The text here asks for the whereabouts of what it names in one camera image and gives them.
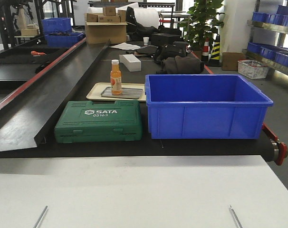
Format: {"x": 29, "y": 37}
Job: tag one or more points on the beige plastic tray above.
{"x": 98, "y": 88}

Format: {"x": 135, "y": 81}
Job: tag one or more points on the dark grey bag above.
{"x": 181, "y": 65}

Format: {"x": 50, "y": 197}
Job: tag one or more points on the blue crate on conveyor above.
{"x": 63, "y": 40}

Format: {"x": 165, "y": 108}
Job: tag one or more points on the small grey metal tray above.
{"x": 127, "y": 93}

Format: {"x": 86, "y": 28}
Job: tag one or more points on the white plastic basket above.
{"x": 252, "y": 69}

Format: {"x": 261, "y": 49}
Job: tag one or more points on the large blue plastic bin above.
{"x": 204, "y": 106}

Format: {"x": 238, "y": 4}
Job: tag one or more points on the green black screwdriver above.
{"x": 40, "y": 217}
{"x": 239, "y": 225}

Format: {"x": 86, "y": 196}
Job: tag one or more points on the striped traffic cone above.
{"x": 214, "y": 60}

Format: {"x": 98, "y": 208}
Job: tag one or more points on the white paper cup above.
{"x": 145, "y": 41}

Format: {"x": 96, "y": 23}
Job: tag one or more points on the potted green plant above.
{"x": 203, "y": 22}

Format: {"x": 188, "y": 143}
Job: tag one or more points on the large cardboard box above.
{"x": 102, "y": 32}

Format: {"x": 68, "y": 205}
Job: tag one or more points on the orange juice bottle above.
{"x": 115, "y": 78}

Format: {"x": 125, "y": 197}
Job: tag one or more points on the white rectangular box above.
{"x": 131, "y": 62}

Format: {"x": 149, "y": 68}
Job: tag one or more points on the green SATA tool case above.
{"x": 86, "y": 121}

